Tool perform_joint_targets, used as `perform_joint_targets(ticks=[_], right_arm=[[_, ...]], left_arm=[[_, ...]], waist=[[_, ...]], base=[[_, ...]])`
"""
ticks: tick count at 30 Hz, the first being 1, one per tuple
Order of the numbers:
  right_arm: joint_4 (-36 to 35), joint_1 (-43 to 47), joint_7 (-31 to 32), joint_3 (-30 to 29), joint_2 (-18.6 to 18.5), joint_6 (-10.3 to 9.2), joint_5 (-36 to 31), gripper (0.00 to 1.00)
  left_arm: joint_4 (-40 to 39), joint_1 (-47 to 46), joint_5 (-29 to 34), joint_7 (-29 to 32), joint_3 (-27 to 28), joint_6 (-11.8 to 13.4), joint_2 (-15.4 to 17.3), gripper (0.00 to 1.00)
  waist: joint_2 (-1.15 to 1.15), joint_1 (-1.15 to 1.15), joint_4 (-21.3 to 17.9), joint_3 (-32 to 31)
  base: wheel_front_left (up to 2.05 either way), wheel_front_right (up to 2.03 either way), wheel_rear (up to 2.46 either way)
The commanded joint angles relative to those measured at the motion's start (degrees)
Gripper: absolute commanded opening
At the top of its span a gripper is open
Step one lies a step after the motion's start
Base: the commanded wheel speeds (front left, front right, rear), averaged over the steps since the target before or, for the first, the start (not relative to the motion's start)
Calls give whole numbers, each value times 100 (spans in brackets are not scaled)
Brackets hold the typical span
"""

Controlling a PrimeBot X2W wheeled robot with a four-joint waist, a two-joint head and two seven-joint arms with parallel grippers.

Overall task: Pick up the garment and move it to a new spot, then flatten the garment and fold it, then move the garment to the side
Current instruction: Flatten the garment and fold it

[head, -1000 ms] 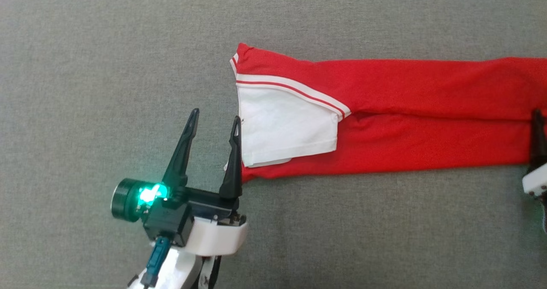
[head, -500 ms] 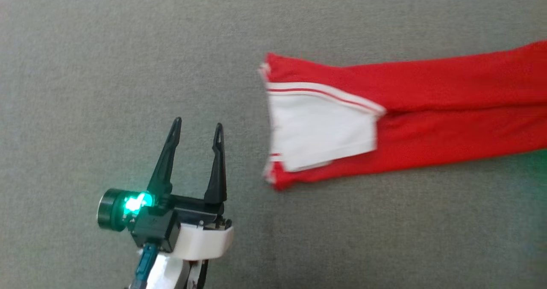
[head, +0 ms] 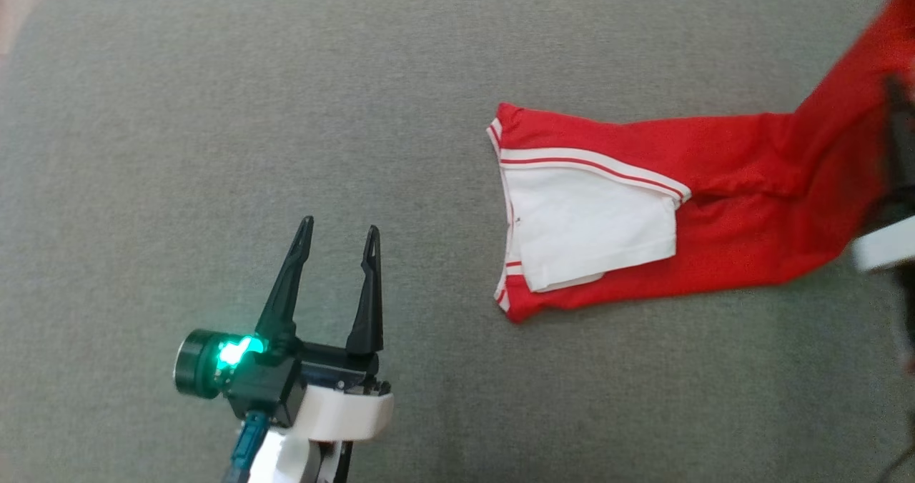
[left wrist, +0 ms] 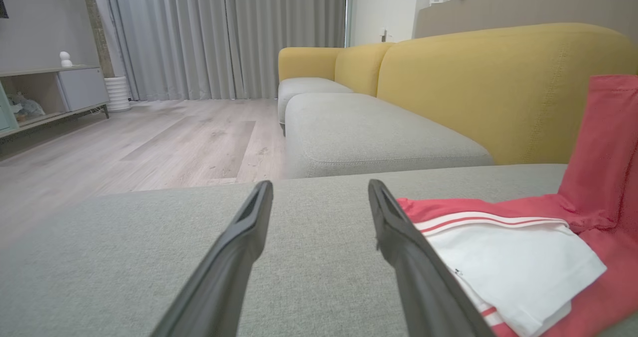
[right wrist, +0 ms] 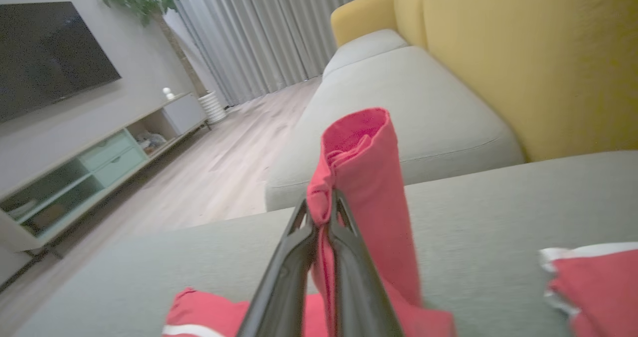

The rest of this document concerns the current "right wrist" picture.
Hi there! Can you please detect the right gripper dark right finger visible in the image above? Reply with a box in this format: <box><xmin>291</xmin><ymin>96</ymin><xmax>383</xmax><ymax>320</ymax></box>
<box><xmin>328</xmin><ymin>189</ymin><xmax>405</xmax><ymax>337</ymax></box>

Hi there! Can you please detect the folded red shorts white trim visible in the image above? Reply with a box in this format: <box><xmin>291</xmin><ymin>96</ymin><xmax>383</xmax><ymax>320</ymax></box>
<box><xmin>538</xmin><ymin>242</ymin><xmax>638</xmax><ymax>337</ymax></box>

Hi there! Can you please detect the grey pleated curtain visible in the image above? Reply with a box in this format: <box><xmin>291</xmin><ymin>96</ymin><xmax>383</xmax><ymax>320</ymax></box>
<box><xmin>172</xmin><ymin>0</ymin><xmax>404</xmax><ymax>107</ymax></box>

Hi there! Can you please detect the yellow and grey sofa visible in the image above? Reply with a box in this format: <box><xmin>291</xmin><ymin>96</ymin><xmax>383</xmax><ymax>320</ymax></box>
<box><xmin>15</xmin><ymin>0</ymin><xmax>638</xmax><ymax>337</ymax></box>

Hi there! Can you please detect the black flat screen television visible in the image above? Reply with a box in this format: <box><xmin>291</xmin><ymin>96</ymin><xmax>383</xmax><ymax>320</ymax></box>
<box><xmin>0</xmin><ymin>1</ymin><xmax>122</xmax><ymax>123</ymax></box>

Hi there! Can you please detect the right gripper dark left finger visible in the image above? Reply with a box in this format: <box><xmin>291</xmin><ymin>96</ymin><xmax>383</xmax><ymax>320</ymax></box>
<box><xmin>236</xmin><ymin>199</ymin><xmax>318</xmax><ymax>337</ymax></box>

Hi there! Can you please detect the white ribbed plant pot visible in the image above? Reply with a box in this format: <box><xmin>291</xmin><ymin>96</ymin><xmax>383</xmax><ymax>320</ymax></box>
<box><xmin>198</xmin><ymin>91</ymin><xmax>227</xmax><ymax>125</ymax></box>

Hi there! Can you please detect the long low tv cabinet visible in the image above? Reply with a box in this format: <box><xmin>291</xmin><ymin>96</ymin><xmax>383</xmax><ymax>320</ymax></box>
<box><xmin>0</xmin><ymin>92</ymin><xmax>208</xmax><ymax>260</ymax></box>

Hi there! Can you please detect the grey item in cabinet shelf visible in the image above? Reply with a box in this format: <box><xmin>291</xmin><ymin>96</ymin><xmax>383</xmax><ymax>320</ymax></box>
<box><xmin>136</xmin><ymin>132</ymin><xmax>167</xmax><ymax>151</ymax></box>

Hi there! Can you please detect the red basketball jersey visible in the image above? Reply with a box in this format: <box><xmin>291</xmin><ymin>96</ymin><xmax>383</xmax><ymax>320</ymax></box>
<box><xmin>162</xmin><ymin>108</ymin><xmax>457</xmax><ymax>337</ymax></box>

